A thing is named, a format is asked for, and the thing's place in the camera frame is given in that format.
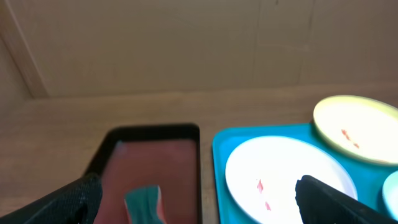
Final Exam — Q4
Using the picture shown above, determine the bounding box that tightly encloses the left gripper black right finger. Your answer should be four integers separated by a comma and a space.
295, 175, 397, 224

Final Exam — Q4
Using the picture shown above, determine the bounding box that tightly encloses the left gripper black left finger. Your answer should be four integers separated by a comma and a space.
1, 174, 103, 224

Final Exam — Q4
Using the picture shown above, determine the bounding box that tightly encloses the white plate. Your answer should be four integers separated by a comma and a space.
225, 136, 358, 224

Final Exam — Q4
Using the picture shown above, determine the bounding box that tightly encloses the light blue plate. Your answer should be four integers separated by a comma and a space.
382, 171, 398, 220

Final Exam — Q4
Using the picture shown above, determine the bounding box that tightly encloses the teal plastic tray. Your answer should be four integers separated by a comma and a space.
212, 122, 397, 224

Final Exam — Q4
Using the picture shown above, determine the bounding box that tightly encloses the black tray with reddish water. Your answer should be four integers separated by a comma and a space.
86, 123, 202, 223

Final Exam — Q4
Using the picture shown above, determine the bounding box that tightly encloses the yellow plate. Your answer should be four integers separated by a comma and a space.
313, 95, 397, 166

